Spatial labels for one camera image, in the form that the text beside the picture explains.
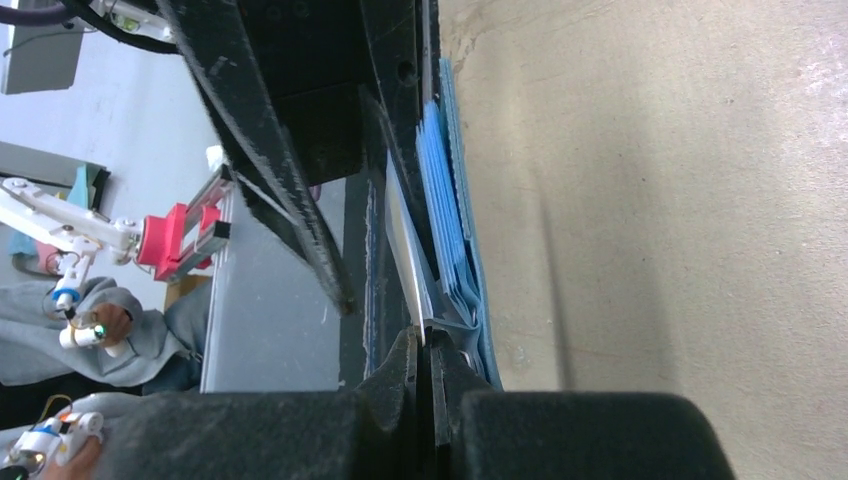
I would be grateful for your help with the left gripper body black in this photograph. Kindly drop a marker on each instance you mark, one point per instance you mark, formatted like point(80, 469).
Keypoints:
point(311, 56)

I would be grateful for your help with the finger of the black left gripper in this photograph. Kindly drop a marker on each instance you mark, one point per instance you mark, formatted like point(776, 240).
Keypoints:
point(213, 41)
point(402, 40)

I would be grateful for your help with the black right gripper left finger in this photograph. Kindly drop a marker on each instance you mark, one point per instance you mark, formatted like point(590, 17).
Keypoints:
point(364, 433)

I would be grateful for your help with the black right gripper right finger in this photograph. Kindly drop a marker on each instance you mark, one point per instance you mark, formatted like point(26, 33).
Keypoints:
point(483, 433)

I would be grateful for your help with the blue leather card holder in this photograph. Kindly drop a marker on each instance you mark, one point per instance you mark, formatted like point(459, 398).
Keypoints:
point(460, 290)

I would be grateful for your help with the red white teleoperation device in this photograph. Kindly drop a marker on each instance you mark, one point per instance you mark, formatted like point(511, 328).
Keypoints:
point(184, 240)

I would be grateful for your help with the person in grey hoodie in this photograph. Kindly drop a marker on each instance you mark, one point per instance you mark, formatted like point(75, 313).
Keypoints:
point(107, 342)

